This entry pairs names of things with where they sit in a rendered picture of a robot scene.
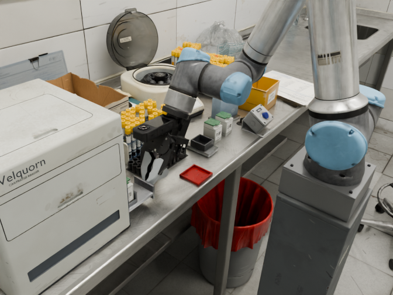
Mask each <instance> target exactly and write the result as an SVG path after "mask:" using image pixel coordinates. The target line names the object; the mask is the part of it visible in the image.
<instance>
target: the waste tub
mask: <svg viewBox="0 0 393 295"><path fill-rule="evenodd" d="M279 83H280V80H276V79H273V78H269V77H265V76H262V78H261V79H260V80H258V81H257V82H255V83H253V84H252V86H253V87H252V88H251V92H250V95H249V97H248V99H247V100H246V102H245V103H244V104H243V105H239V106H238V109H242V110H244V111H248V112H250V111H251V110H252V109H253V108H255V107H256V106H258V105H259V104H261V105H262V106H263V107H264V108H265V109H266V110H268V111H269V110H270V109H271V108H272V107H273V106H274V105H275V104H276V101H277V94H278V87H279Z"/></svg>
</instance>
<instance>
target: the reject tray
mask: <svg viewBox="0 0 393 295"><path fill-rule="evenodd" d="M212 175H213V173H212V172H211V171H208V170H206V169H204V168H202V167H200V166H197V165H195V164H193V165H192V166H190V167H189V168H187V169H186V170H185V171H183V172H182V173H181V174H180V177H182V178H184V179H186V180H188V181H189V182H191V183H193V184H195V185H197V186H199V185H201V184H202V183H203V182H204V181H205V180H207V179H208V178H210V176H212Z"/></svg>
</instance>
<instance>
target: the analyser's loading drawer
mask: <svg viewBox="0 0 393 295"><path fill-rule="evenodd" d="M133 192H134V200H133V201H132V202H131V203H129V212H131V210H133V209H135V208H136V207H137V206H139V205H140V204H141V203H143V202H144V201H146V200H147V199H148V198H150V197H151V198H152V199H154V198H155V191H154V185H153V184H151V183H149V182H148V181H146V180H143V179H142V178H140V177H138V176H136V175H135V176H134V183H133Z"/></svg>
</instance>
